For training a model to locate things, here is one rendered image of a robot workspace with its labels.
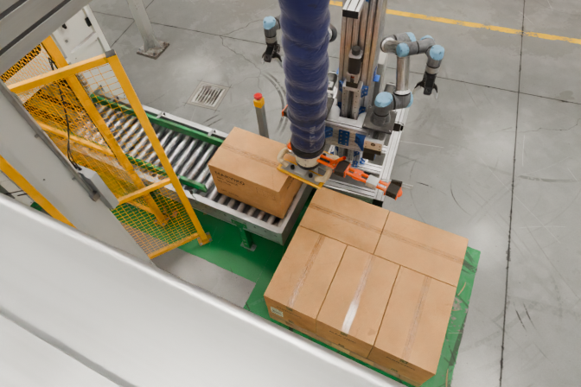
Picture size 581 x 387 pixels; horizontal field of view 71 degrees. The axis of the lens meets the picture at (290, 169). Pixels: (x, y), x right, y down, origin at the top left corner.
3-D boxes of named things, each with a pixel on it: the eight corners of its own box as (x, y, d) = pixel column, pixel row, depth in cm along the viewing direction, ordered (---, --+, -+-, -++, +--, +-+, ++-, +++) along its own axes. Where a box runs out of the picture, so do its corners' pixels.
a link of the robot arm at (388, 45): (373, 36, 275) (400, 41, 229) (389, 34, 275) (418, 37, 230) (374, 54, 279) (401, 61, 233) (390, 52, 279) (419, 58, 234)
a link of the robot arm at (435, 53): (441, 42, 228) (447, 52, 223) (437, 58, 237) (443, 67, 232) (428, 44, 228) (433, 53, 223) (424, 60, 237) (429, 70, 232)
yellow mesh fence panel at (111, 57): (118, 284, 353) (-70, 120, 181) (115, 275, 358) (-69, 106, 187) (213, 240, 372) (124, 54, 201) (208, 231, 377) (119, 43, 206)
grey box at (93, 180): (86, 197, 229) (59, 166, 205) (92, 189, 232) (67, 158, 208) (114, 209, 224) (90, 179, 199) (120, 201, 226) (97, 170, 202)
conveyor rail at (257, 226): (60, 153, 388) (49, 140, 372) (64, 149, 390) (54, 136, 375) (279, 244, 323) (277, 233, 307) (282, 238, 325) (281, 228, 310)
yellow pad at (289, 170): (276, 169, 282) (276, 165, 278) (284, 159, 287) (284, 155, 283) (320, 190, 271) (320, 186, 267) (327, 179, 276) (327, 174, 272)
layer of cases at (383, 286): (268, 312, 319) (263, 295, 286) (318, 209, 369) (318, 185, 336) (422, 383, 285) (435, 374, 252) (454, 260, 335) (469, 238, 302)
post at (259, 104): (264, 171, 414) (252, 100, 332) (268, 166, 417) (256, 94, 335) (271, 173, 412) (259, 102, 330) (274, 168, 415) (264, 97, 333)
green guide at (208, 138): (92, 102, 404) (89, 95, 397) (99, 94, 409) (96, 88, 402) (233, 152, 359) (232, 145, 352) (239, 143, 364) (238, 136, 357)
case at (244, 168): (217, 192, 337) (207, 163, 304) (241, 156, 356) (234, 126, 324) (283, 219, 319) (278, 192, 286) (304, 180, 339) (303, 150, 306)
